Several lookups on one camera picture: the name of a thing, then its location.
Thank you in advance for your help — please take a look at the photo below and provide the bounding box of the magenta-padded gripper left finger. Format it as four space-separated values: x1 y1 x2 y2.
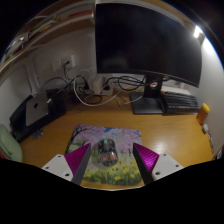
41 143 93 186

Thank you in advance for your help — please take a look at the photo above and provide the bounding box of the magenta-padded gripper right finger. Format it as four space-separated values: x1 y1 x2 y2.
132 143 184 185

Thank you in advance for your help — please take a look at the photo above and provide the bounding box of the transparent computer mouse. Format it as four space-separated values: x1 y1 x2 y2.
96 138 119 167

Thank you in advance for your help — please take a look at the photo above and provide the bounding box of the cherry blossom print mouse pad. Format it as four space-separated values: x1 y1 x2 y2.
64 124 145 187

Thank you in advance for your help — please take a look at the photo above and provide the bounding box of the silver pen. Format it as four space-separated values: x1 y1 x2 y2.
207 131 216 155

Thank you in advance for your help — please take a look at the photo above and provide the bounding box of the pale green container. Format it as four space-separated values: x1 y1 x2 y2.
0 123 24 163

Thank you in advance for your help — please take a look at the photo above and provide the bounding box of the black desktop dock stand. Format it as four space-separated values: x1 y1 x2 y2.
9 88 68 144

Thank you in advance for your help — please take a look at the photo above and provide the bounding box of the silver mini computer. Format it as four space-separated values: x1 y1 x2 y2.
25 91 54 127

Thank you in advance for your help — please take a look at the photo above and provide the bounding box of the orange jar with yellow lid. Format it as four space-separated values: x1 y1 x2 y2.
196 102 211 127

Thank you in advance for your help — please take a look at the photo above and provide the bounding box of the dark grey mechanical keyboard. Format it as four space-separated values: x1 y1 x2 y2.
160 90 200 114

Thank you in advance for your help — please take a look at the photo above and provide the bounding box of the white power strip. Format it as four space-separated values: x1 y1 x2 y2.
91 74 114 96

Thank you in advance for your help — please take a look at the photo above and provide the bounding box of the black curved monitor with stand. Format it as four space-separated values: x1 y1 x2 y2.
94 2 203 115

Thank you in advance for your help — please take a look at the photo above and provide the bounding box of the white cable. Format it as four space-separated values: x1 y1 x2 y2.
72 69 122 108

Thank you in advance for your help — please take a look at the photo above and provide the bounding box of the white wall outlet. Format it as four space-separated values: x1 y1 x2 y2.
51 54 76 72

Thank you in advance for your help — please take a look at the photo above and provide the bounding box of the wooden wall shelf unit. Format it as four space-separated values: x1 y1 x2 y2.
0 3 96 73

